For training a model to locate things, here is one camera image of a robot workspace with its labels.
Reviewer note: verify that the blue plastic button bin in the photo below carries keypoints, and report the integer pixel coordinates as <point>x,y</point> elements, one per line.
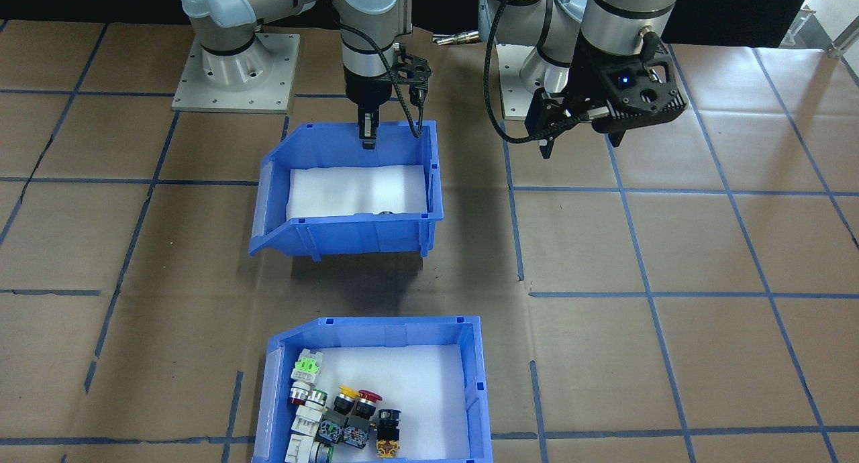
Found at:
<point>396,332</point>

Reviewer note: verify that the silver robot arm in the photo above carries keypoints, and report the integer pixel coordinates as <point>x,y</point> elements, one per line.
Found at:
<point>362,54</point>
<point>617,20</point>

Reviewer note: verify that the yellow mushroom push button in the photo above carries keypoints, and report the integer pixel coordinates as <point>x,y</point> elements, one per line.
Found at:
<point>343,402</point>

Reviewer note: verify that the red mushroom push button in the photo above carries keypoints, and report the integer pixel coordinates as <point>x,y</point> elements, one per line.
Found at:
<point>366,404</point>

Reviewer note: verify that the bare white foam liner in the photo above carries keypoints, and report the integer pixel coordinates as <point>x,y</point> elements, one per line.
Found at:
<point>349,191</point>

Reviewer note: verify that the silver metal connector piece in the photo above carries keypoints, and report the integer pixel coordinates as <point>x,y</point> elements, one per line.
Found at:
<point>456,39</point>

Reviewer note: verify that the white foam liner under buttons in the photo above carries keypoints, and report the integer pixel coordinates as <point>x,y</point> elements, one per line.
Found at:
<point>423,396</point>

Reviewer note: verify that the small red pilot lamp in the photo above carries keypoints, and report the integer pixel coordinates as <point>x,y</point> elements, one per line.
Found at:
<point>298,396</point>

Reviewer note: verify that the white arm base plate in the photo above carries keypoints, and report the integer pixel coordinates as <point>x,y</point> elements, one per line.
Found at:
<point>513,104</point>
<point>275,80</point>

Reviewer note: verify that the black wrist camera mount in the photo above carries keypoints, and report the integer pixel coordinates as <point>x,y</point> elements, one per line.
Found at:
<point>644,94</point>
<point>411,70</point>

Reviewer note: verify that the silver metal frame bar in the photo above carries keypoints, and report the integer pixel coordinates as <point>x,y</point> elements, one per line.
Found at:
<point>842,43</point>

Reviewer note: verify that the green and white switch block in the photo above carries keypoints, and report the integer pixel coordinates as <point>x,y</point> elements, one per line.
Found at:
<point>307,367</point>

